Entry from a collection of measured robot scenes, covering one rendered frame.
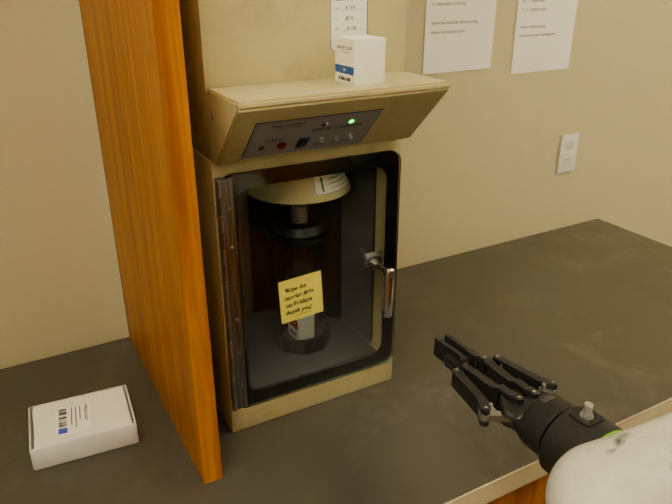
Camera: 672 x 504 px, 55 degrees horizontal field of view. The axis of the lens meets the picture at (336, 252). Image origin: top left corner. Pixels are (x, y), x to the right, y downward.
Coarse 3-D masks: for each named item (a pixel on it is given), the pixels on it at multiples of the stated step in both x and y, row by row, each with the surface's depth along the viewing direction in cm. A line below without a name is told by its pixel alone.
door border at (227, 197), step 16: (224, 192) 91; (224, 208) 92; (224, 224) 93; (224, 240) 93; (224, 272) 95; (240, 304) 99; (240, 320) 100; (240, 336) 101; (240, 352) 102; (240, 368) 103; (240, 384) 104; (240, 400) 105
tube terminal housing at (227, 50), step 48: (192, 0) 83; (240, 0) 84; (288, 0) 87; (384, 0) 94; (192, 48) 87; (240, 48) 86; (288, 48) 89; (192, 96) 91; (192, 144) 96; (384, 144) 103; (336, 384) 116
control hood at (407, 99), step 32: (224, 96) 80; (256, 96) 80; (288, 96) 80; (320, 96) 82; (352, 96) 84; (384, 96) 86; (416, 96) 89; (224, 128) 82; (384, 128) 95; (416, 128) 99; (224, 160) 87
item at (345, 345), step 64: (256, 192) 93; (320, 192) 99; (384, 192) 105; (256, 256) 97; (320, 256) 103; (384, 256) 109; (256, 320) 101; (320, 320) 108; (384, 320) 115; (256, 384) 106
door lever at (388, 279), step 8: (376, 256) 108; (376, 264) 108; (384, 272) 105; (392, 272) 104; (384, 280) 106; (392, 280) 105; (384, 288) 106; (392, 288) 106; (384, 296) 107; (392, 296) 107; (384, 304) 107; (392, 304) 107; (384, 312) 108
